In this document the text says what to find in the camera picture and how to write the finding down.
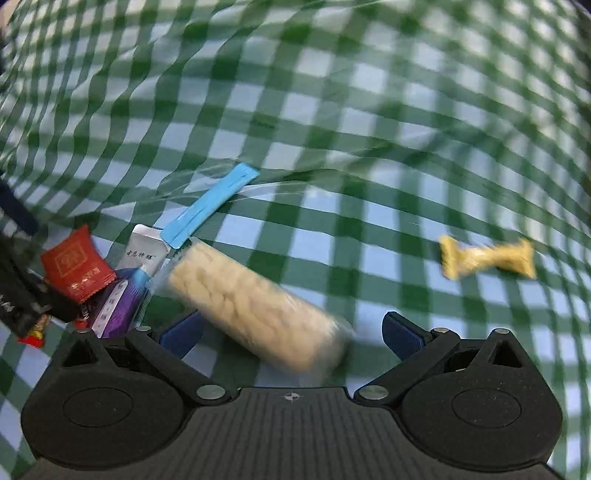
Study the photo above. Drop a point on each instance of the red square snack packet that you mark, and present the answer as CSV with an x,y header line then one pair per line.
x,y
76,265

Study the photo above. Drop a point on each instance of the green checkered blanket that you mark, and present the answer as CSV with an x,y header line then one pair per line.
x,y
369,138

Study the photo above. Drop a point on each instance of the blue stick packet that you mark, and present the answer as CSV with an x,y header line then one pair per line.
x,y
207,205

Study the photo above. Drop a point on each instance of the yellow snack packet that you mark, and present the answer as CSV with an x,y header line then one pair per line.
x,y
485,258

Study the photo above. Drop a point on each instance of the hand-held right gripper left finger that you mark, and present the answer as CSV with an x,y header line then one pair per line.
x,y
181,333

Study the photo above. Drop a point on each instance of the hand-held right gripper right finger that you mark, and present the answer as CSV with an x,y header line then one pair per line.
x,y
402,336

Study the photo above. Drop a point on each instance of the clear rice cracker packet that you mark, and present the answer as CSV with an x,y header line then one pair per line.
x,y
249,304

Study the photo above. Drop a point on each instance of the silver purple snack packet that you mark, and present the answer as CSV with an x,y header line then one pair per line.
x,y
138,251

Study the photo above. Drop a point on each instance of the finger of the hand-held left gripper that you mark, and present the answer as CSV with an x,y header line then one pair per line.
x,y
27,295
16,207

